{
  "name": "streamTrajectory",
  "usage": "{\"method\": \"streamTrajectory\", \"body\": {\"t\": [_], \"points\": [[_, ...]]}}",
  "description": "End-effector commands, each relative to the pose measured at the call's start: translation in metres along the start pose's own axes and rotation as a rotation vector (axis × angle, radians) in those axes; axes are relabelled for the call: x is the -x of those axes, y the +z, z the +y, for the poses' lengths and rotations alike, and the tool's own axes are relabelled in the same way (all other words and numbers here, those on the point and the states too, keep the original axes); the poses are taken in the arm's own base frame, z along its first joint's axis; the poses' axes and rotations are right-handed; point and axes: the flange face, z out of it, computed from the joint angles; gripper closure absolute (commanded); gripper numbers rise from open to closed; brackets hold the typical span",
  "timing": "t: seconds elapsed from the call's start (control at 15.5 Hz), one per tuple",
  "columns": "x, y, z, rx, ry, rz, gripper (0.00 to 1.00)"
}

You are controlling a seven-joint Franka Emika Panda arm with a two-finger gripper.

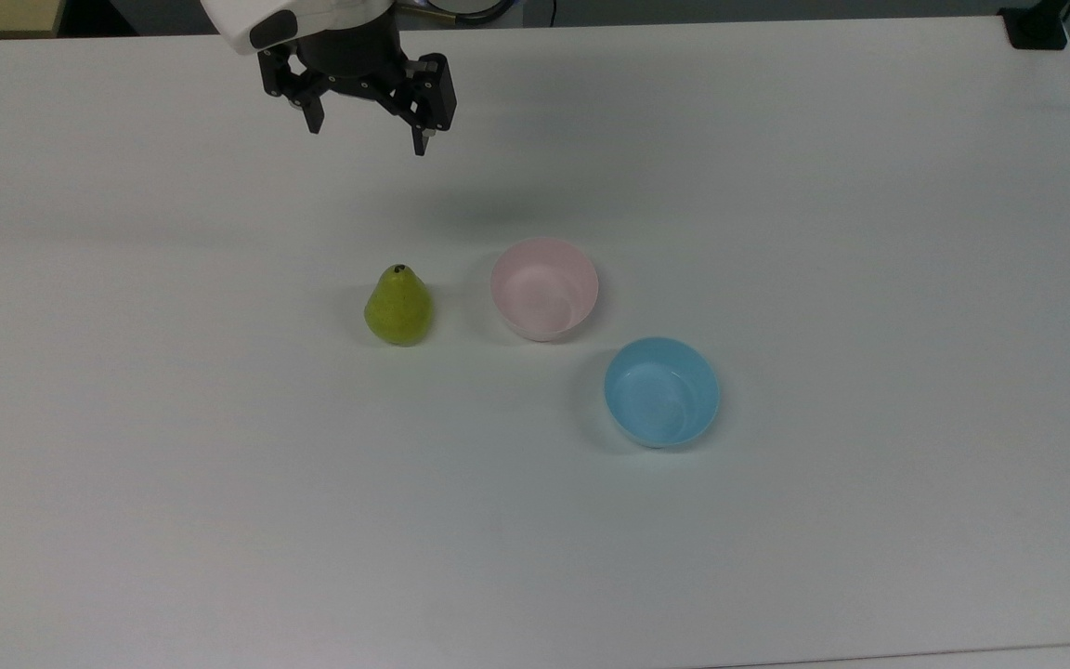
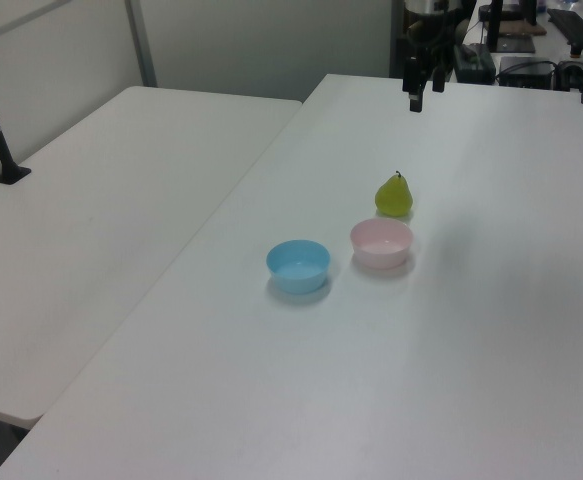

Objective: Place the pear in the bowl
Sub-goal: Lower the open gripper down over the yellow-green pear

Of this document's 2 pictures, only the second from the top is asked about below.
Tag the black keyboard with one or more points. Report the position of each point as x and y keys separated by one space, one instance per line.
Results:
x=575 y=26

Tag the blue plastic bowl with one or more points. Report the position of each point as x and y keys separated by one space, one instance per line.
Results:
x=298 y=266

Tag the pink plastic bowl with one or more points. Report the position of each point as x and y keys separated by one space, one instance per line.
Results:
x=381 y=243

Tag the black Panda gripper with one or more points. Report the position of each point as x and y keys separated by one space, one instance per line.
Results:
x=423 y=32

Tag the black upright pole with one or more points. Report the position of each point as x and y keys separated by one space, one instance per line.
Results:
x=494 y=25

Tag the grey partition post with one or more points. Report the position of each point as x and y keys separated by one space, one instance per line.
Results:
x=140 y=42

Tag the brown cloth pad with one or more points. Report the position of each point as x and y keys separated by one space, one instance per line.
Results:
x=523 y=27

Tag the green yellow pear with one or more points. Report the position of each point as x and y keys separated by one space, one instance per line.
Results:
x=394 y=198

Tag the black electronics box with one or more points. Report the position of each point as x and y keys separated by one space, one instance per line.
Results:
x=526 y=70

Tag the green black device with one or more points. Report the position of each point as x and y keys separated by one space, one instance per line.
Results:
x=473 y=62

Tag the black flat pad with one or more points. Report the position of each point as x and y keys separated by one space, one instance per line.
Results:
x=516 y=44

